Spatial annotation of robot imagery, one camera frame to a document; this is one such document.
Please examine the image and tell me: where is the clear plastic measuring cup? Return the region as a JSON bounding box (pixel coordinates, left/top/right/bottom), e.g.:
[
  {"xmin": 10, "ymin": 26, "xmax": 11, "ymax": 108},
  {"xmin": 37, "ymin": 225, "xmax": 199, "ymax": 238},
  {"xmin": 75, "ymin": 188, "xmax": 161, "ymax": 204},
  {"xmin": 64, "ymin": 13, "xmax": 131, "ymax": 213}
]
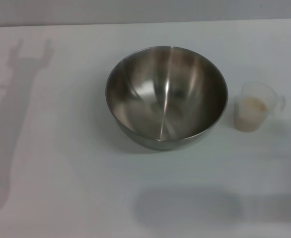
[{"xmin": 234, "ymin": 80, "xmax": 286, "ymax": 132}]

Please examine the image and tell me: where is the uncooked rice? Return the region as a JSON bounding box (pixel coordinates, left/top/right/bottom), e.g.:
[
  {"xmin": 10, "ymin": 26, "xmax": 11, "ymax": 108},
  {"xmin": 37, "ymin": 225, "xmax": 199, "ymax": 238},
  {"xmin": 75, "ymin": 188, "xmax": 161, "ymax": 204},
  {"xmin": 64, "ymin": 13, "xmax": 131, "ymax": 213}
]
[{"xmin": 235, "ymin": 96, "xmax": 269, "ymax": 132}]

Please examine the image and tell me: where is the stainless steel mixing bowl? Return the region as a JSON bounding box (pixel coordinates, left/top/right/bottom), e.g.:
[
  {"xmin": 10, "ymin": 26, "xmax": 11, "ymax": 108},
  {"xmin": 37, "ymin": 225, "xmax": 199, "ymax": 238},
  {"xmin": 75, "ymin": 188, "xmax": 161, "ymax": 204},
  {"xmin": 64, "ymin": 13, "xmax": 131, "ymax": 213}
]
[{"xmin": 105, "ymin": 45, "xmax": 228, "ymax": 152}]

